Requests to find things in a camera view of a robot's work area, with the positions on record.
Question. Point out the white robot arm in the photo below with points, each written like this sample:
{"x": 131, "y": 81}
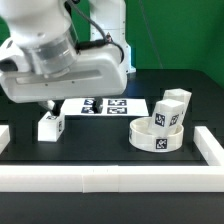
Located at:
{"x": 43, "y": 61}

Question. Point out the white sheet with markers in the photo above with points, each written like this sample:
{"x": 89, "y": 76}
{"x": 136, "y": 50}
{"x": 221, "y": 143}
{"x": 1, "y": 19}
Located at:
{"x": 108, "y": 107}

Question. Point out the white U-shaped fence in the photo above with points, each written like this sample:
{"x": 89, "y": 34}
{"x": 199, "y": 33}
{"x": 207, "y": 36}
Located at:
{"x": 87, "y": 179}

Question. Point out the white round stool seat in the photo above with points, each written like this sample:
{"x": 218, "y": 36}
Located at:
{"x": 141, "y": 139}

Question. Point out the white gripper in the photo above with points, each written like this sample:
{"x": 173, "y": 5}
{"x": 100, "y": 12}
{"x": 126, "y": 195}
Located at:
{"x": 97, "y": 72}

